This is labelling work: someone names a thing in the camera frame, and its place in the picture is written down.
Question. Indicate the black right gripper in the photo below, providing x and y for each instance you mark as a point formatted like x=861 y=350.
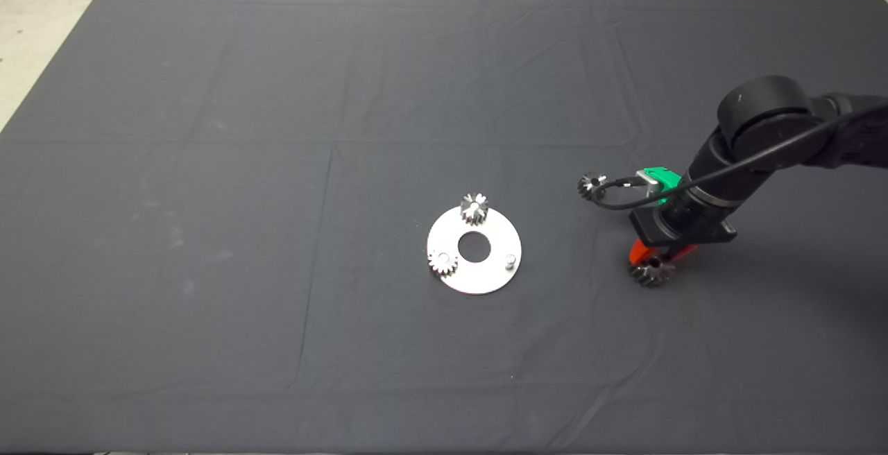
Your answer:
x=683 y=234

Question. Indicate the large steel gear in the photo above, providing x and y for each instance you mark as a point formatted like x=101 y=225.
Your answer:
x=652 y=275

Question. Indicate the small steel gear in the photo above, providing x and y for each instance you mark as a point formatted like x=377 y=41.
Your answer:
x=590 y=183
x=474 y=209
x=442 y=262

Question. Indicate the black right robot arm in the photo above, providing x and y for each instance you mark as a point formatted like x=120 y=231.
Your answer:
x=763 y=115

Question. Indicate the round metal plate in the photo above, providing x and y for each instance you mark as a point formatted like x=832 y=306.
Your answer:
x=485 y=278

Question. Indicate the dark grey table cloth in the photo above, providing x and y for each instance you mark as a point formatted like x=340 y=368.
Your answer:
x=208 y=233

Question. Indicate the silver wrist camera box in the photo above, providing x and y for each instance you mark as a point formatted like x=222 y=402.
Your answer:
x=647 y=181

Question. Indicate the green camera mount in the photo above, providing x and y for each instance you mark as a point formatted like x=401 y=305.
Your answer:
x=667 y=179

